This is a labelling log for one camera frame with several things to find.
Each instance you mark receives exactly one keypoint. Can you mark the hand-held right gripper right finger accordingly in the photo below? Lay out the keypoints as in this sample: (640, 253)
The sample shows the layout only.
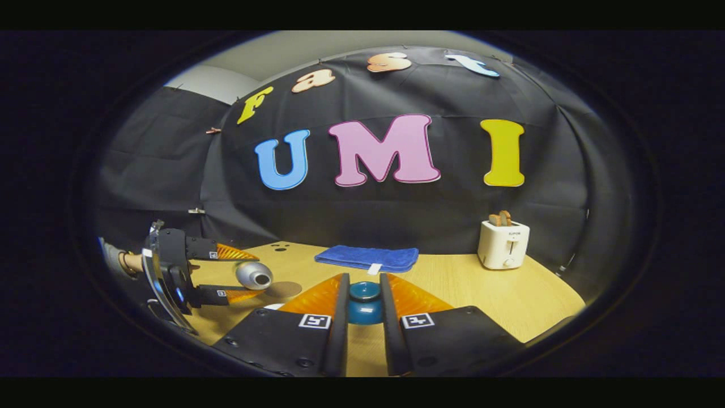
(392, 328)

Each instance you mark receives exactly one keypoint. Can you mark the white clip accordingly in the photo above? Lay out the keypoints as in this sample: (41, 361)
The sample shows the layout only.
(196, 211)

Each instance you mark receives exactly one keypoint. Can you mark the black backdrop cloth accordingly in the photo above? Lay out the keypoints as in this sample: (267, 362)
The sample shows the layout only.
(396, 215)

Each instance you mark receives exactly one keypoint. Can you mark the round brown coaster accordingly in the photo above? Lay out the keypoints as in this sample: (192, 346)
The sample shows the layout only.
(286, 289)

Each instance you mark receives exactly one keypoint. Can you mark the toast slice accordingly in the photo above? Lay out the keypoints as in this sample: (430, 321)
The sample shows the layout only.
(500, 219)

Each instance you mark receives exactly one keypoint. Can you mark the white toaster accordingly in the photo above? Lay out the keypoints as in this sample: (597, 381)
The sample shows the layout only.
(501, 246)

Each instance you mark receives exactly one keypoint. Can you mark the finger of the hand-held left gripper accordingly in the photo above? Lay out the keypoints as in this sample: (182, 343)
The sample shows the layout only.
(226, 252)
(226, 296)

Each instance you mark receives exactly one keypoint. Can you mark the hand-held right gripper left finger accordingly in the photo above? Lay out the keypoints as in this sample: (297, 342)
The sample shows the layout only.
(338, 328)

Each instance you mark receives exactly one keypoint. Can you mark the blue folded towel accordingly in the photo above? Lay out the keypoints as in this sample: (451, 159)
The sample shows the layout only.
(368, 258)

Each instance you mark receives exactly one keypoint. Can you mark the silver green label water bottle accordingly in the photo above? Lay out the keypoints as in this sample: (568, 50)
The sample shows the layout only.
(249, 275)

